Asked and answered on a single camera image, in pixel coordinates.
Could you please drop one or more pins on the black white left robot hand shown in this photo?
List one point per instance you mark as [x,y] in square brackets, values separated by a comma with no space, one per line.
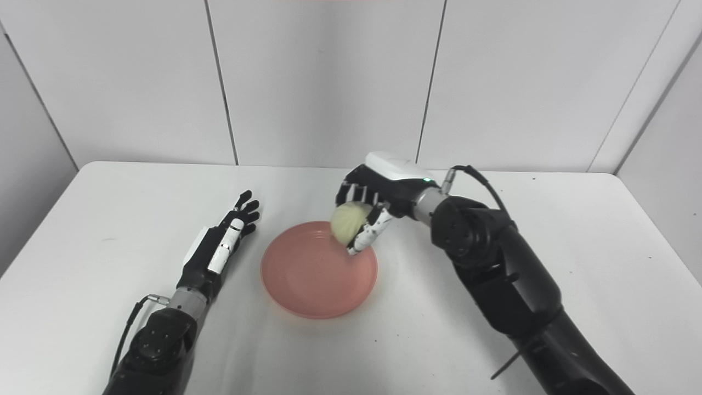
[211,258]

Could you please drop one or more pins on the cream steamed bun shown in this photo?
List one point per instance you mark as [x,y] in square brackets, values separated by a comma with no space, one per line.
[348,222]

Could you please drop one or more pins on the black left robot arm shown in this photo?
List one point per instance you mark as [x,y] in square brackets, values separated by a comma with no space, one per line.
[159,345]

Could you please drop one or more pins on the pink round plate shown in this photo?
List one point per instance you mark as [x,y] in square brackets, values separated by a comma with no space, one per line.
[318,280]

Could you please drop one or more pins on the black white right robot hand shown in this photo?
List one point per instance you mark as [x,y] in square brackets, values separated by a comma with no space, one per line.
[397,184]

